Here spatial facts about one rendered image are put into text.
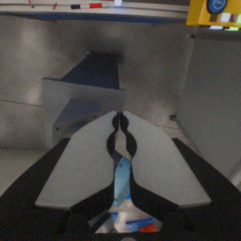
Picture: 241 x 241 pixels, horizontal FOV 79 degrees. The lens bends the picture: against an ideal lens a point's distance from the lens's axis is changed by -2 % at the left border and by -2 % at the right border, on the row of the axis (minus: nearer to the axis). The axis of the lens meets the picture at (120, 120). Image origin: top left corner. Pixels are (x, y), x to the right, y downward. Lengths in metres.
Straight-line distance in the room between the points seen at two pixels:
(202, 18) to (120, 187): 0.48
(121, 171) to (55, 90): 0.38
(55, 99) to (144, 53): 1.12
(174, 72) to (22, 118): 1.75
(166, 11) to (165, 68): 0.98
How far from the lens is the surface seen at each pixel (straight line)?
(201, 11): 0.52
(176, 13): 0.72
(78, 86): 0.58
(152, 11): 0.71
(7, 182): 1.99
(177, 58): 1.66
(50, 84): 0.61
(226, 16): 0.54
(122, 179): 0.38
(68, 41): 1.59
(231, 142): 1.12
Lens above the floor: 1.54
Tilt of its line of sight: 60 degrees down
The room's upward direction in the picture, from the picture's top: 176 degrees clockwise
